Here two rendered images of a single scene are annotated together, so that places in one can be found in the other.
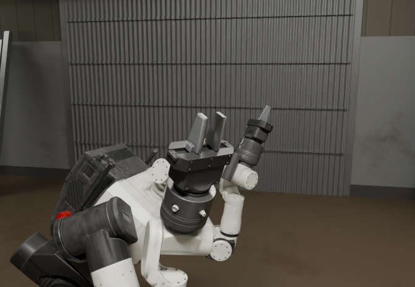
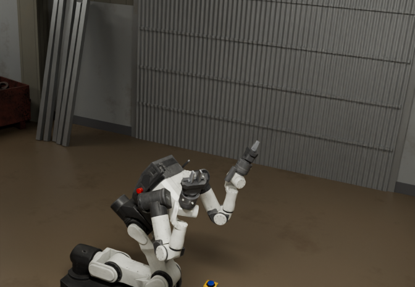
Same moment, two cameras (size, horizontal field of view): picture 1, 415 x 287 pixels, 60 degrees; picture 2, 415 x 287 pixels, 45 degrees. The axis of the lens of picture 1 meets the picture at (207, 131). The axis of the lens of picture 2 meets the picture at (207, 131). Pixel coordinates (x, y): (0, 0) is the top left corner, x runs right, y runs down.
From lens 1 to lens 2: 178 cm
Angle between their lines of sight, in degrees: 14
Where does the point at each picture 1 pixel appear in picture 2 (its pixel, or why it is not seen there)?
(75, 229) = (146, 199)
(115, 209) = (163, 194)
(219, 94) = (276, 76)
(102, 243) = (157, 207)
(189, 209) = (187, 200)
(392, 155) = not seen: outside the picture
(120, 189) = (167, 183)
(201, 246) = (192, 214)
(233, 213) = (230, 200)
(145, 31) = (212, 7)
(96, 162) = (157, 168)
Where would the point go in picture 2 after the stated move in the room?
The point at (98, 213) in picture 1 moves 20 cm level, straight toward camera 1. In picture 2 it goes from (156, 194) to (155, 213)
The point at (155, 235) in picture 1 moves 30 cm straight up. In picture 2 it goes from (176, 207) to (178, 149)
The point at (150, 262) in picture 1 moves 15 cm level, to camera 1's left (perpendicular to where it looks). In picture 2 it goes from (173, 216) to (143, 212)
